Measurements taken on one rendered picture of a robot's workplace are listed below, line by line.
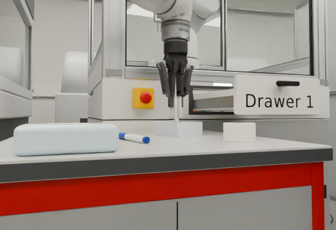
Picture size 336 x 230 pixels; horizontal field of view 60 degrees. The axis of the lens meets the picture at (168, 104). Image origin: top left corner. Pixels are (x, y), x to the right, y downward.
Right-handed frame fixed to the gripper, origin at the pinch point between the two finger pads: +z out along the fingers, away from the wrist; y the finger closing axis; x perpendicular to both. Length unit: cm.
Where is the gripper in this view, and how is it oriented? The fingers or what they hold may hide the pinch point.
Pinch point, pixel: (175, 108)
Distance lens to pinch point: 89.8
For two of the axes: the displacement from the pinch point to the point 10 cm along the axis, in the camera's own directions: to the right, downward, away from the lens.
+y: 8.3, 0.2, 5.6
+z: 0.0, 10.0, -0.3
